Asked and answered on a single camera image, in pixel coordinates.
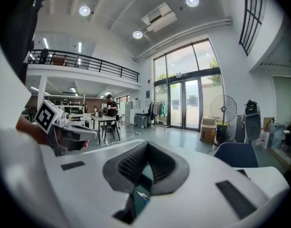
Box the person's left hand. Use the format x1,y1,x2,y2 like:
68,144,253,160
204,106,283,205
57,141,89,155

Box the person's black clothed torso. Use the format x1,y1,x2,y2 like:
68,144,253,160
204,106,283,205
0,0,51,85

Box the grey metal trolley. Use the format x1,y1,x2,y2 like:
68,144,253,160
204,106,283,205
135,113,148,128

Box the white storage shelving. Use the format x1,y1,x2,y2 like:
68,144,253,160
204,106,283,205
49,94,86,122

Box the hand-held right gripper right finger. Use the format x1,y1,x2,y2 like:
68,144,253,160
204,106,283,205
135,141,291,228

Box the person's left forearm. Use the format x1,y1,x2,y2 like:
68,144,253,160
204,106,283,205
16,114,51,146

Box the black standing fan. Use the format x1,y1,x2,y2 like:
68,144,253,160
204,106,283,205
210,95,238,147

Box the white ceiling air conditioner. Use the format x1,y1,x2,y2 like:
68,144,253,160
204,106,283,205
141,2,178,33

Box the dark blue chair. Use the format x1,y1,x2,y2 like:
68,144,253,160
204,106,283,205
214,142,259,168

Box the grey chair black legs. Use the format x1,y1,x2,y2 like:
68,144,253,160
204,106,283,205
100,124,115,140

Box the white ceiling pipes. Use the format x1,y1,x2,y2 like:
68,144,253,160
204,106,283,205
133,17,233,61

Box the clothes rack with garments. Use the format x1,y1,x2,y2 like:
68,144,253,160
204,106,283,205
147,99,168,125

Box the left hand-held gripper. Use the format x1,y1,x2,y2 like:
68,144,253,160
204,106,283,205
34,100,98,157

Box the black square pen holder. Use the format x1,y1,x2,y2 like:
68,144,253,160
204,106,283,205
236,169,251,180

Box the dark green case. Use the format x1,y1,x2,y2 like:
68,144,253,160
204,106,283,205
133,162,153,217

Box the black mezzanine railing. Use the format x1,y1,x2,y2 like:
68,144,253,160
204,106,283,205
28,48,140,83

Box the black-framed glass entrance doors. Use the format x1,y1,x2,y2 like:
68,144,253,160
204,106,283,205
153,39,224,132

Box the white table black legs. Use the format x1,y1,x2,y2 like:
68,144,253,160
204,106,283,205
91,115,121,146

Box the white robot black screen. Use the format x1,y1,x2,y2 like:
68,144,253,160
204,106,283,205
240,100,262,144

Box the cardboard box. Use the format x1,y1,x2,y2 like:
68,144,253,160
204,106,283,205
199,116,217,144

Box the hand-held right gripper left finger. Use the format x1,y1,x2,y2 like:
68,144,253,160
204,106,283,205
42,141,149,228

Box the white locker cabinet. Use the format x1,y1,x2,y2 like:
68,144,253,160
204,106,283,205
125,100,140,125

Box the black bin yellow lid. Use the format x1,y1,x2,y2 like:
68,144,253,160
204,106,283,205
216,123,236,144

